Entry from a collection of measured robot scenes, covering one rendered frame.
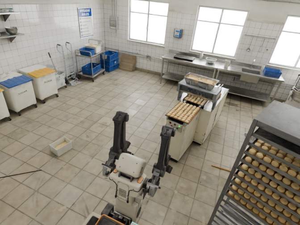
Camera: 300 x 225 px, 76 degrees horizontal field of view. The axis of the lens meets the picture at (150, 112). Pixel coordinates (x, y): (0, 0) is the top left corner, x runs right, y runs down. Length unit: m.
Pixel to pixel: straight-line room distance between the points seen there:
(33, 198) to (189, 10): 5.95
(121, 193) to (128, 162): 0.29
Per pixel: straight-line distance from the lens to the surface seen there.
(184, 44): 6.71
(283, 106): 1.92
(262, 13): 6.45
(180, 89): 3.62
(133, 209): 1.93
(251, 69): 6.46
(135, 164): 1.57
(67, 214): 3.01
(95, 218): 1.97
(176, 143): 3.26
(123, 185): 1.66
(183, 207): 3.05
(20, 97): 4.96
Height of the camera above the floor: 2.51
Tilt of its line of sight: 32 degrees down
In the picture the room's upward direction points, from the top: 5 degrees clockwise
